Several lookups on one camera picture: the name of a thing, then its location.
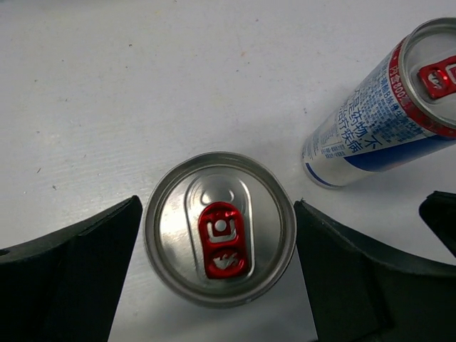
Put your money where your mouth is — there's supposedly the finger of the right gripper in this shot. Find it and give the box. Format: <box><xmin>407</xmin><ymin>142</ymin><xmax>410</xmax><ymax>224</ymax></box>
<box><xmin>419</xmin><ymin>191</ymin><xmax>456</xmax><ymax>257</ymax></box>

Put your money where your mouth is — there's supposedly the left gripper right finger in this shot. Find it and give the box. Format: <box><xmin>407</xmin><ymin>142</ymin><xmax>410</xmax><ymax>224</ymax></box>
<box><xmin>294</xmin><ymin>201</ymin><xmax>455</xmax><ymax>341</ymax></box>

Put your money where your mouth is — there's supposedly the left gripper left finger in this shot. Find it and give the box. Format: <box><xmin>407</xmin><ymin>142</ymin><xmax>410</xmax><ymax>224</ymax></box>
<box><xmin>1</xmin><ymin>195</ymin><xmax>143</xmax><ymax>341</ymax></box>

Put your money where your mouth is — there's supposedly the silver energy drink can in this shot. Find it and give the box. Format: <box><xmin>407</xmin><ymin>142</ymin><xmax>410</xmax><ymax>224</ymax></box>
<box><xmin>301</xmin><ymin>17</ymin><xmax>455</xmax><ymax>189</ymax></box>
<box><xmin>143</xmin><ymin>152</ymin><xmax>297</xmax><ymax>308</ymax></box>

